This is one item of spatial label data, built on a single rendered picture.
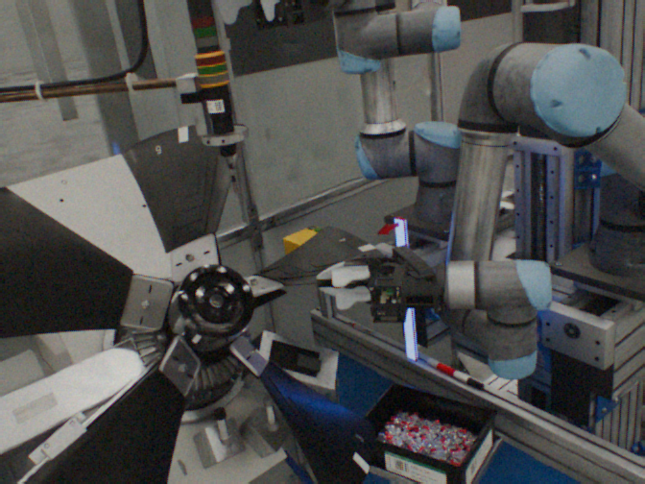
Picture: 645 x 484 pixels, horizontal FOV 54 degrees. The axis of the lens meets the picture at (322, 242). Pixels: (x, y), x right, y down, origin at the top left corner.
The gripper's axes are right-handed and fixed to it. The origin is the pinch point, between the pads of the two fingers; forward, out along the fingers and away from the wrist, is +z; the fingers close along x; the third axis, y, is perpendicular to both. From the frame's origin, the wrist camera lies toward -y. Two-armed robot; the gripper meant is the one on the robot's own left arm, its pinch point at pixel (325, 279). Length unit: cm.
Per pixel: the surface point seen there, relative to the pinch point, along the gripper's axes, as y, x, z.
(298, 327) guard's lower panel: -73, 67, 37
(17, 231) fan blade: 19.9, -21.9, 37.2
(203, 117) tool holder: 2.3, -30.4, 13.3
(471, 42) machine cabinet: -413, 62, -13
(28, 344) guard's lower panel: -15, 28, 83
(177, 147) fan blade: -10.6, -21.4, 26.2
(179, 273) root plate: 7.0, -6.3, 22.2
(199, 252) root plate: 4.9, -9.0, 18.9
